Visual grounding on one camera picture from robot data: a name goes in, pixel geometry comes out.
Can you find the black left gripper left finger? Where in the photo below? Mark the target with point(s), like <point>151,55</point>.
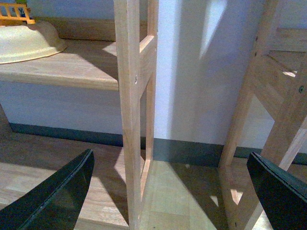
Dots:
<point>55,204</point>

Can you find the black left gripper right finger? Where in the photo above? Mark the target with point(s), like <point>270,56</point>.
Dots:
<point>282,196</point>

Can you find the wooden shelf unit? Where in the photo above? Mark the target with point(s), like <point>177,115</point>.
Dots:
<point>114,58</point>
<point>277,76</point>

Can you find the cream plastic bowl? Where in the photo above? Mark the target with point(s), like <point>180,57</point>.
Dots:
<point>28,42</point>

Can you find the orange toy fence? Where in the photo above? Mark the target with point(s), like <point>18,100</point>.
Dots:
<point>16,13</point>

